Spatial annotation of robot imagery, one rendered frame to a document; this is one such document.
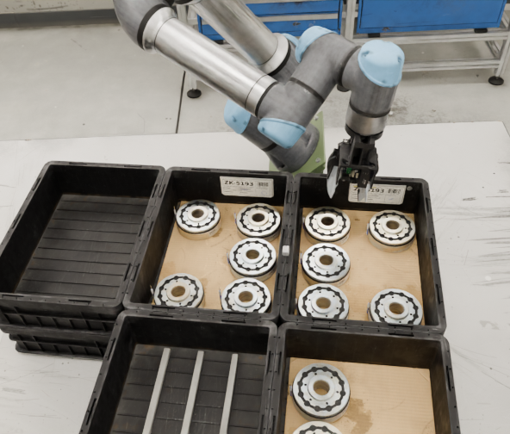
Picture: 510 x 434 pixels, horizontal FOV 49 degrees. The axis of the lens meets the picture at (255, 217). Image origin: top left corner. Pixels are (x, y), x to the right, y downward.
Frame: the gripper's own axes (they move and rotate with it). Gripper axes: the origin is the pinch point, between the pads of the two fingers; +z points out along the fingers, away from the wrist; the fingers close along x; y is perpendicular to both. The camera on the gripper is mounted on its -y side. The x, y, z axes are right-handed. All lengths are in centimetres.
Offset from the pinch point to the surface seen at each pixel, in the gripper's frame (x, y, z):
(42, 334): -59, 31, 22
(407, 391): 13.7, 37.6, 11.8
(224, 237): -25.3, 3.6, 15.7
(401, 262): 14.4, 7.5, 11.6
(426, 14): 47, -184, 50
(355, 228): 4.4, -1.5, 12.6
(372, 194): 7.2, -7.3, 6.5
